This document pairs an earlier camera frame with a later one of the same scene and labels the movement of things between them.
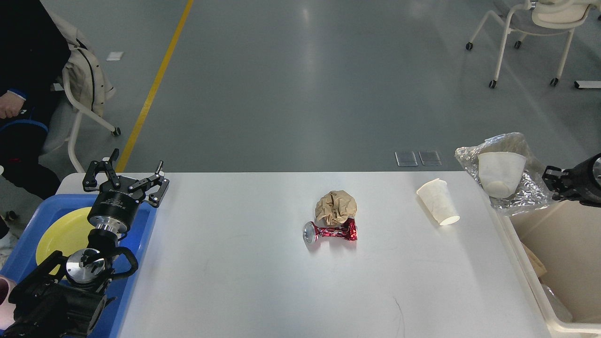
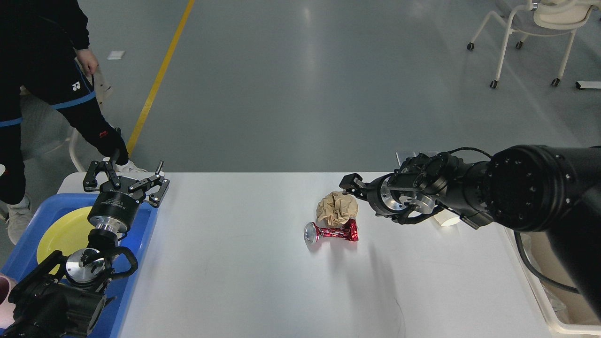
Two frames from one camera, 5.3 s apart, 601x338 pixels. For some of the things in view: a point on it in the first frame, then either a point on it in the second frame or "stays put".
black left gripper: x=112 y=207 stays put
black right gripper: x=577 y=183 to x=377 y=192
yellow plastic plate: x=67 y=231 stays put
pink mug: x=7 y=309 stays put
